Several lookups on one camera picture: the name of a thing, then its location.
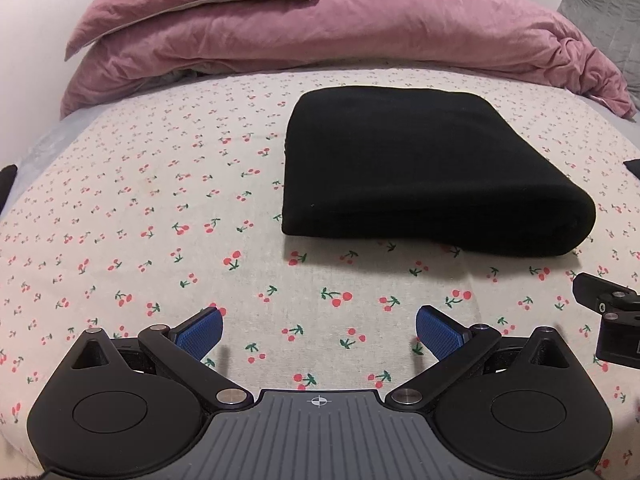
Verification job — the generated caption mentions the black pants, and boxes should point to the black pants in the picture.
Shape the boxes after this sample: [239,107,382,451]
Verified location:
[281,86,597,258]

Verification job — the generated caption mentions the cherry print bed sheet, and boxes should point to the cherry print bed sheet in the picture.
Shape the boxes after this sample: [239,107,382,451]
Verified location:
[1,67,639,479]

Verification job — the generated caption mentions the light blue blanket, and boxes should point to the light blue blanket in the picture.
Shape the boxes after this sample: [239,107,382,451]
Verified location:
[11,105,108,194]

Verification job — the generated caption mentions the black garment at bed edge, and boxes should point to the black garment at bed edge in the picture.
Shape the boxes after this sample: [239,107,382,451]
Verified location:
[0,165,17,210]

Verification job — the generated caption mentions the pink duvet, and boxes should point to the pink duvet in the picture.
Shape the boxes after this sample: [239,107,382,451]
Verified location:
[60,0,636,118]

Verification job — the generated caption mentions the grey quilted cushion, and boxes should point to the grey quilted cushion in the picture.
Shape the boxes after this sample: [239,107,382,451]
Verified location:
[558,0,640,106]

